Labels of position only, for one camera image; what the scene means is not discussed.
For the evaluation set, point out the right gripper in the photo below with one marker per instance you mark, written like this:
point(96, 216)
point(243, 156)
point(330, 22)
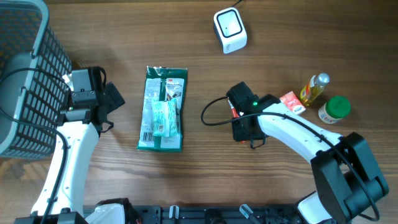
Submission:
point(239, 135)

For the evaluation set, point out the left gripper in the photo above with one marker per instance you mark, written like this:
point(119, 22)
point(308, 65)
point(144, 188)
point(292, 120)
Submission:
point(111, 96)

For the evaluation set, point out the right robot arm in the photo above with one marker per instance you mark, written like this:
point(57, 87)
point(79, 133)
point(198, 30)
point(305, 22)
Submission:
point(347, 177)

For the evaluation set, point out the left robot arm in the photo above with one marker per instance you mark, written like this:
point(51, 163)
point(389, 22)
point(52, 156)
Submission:
point(79, 126)

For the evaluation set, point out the green lid white jar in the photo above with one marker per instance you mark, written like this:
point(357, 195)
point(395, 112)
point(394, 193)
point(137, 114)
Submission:
point(334, 109)

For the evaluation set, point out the grey plastic mesh basket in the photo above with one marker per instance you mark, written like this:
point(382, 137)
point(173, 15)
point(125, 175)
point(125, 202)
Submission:
point(32, 62)

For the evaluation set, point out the teal mint candy packet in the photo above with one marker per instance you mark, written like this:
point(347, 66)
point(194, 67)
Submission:
point(165, 118)

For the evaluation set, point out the green 3M product package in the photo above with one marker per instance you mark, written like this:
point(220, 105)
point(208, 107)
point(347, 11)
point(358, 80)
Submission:
point(162, 84)

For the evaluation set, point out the white barcode scanner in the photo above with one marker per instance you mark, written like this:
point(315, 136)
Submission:
point(230, 30)

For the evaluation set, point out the red Kleenex tissue pack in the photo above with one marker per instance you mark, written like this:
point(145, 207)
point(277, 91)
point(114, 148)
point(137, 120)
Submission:
point(293, 103)

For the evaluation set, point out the yellow liquid bottle silver cap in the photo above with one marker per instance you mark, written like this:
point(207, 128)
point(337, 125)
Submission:
point(314, 88)

